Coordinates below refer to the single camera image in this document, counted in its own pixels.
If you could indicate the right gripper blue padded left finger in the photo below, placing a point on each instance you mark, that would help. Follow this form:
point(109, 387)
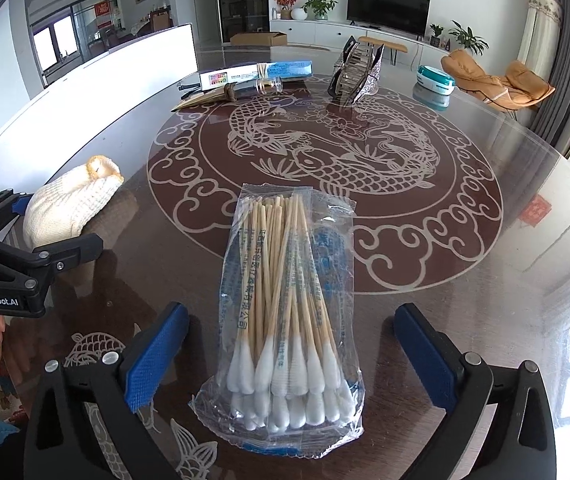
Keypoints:
point(61, 443)

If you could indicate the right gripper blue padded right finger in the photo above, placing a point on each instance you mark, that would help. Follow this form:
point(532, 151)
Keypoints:
point(520, 442)

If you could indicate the cotton swab plastic pack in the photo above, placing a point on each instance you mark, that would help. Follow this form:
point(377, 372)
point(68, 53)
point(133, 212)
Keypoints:
point(288, 380)

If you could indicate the blue white toothpaste box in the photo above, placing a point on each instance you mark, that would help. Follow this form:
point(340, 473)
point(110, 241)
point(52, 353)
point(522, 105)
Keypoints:
point(285, 70)

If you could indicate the rhinestone hair claw clip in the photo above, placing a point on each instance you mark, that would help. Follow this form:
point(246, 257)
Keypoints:
point(356, 73)

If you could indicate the silver cosmetic tube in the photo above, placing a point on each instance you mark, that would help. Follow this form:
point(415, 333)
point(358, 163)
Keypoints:
point(244, 90)

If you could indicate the white knit cloth bundle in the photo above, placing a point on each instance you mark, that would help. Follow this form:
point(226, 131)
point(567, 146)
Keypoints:
point(60, 209)

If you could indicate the cardboard box on floor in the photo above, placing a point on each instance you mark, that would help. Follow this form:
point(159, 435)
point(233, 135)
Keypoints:
point(259, 39)

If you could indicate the red flower vase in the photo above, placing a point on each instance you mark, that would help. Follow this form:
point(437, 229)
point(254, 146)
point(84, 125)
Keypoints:
point(285, 7)

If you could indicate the orange lounge chair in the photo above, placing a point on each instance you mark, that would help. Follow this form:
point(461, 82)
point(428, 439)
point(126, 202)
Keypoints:
point(518, 88)

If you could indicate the green potted plant left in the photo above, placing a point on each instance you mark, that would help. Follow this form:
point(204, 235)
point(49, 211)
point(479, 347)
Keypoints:
point(319, 8)

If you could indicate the green potted plant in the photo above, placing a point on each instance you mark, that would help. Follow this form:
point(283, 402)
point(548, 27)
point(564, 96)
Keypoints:
point(319, 8)
point(466, 38)

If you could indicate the teal white round container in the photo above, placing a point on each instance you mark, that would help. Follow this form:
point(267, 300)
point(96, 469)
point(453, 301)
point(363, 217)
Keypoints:
point(435, 80)

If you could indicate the wooden bench stool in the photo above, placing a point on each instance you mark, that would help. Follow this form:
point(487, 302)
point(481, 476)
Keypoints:
point(391, 46)

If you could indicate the white tv cabinet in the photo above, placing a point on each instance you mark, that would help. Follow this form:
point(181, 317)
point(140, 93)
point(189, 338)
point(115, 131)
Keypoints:
point(334, 36)

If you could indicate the green potted plant right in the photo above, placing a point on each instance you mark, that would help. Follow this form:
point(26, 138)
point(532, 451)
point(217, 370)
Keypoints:
point(466, 38)

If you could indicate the small potted plant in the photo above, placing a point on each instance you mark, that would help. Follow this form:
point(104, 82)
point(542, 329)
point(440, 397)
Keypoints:
point(436, 32)

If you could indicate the black television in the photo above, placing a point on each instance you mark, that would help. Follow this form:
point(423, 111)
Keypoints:
point(409, 16)

